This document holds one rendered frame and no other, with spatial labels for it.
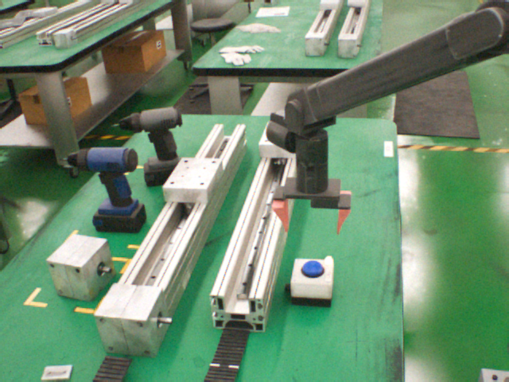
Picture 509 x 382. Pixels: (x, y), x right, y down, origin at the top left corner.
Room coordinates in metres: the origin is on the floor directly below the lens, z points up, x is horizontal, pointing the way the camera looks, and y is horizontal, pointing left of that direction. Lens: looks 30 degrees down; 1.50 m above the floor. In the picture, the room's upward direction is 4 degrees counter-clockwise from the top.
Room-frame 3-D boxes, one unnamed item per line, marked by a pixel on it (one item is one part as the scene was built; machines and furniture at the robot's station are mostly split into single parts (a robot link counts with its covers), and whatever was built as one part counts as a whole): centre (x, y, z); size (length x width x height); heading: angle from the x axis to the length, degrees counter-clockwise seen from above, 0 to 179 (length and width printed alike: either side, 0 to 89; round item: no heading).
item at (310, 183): (0.83, -0.10, 1.05); 0.10 x 0.07 x 0.07; 78
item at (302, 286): (0.83, -0.09, 0.81); 0.10 x 0.08 x 0.06; 78
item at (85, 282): (0.91, 0.38, 0.83); 0.11 x 0.10 x 0.10; 69
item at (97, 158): (1.15, 0.38, 0.89); 0.20 x 0.08 x 0.22; 79
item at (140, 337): (0.73, 0.23, 0.83); 0.12 x 0.09 x 0.10; 78
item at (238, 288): (1.13, -0.03, 0.82); 0.80 x 0.10 x 0.09; 168
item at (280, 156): (1.38, -0.09, 0.87); 0.16 x 0.11 x 0.07; 168
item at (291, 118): (0.86, -0.08, 1.15); 0.12 x 0.09 x 0.12; 33
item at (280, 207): (0.84, -0.07, 0.98); 0.07 x 0.07 x 0.09; 78
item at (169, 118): (1.38, 0.29, 0.89); 0.20 x 0.08 x 0.22; 99
